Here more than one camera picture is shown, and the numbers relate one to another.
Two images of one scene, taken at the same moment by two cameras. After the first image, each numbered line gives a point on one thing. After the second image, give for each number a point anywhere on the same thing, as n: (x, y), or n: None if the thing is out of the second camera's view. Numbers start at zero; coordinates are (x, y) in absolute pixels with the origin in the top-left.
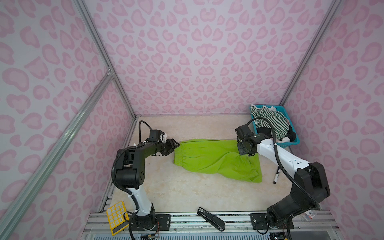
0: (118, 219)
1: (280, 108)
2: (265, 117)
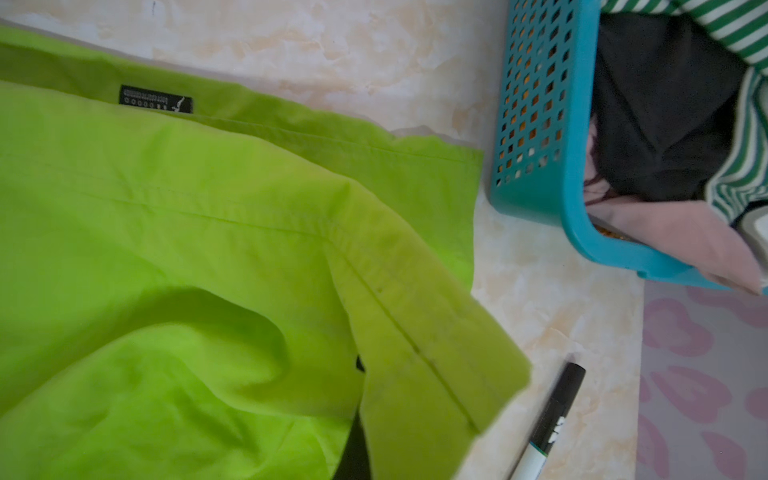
0: None
1: (541, 154)
2: (741, 175)
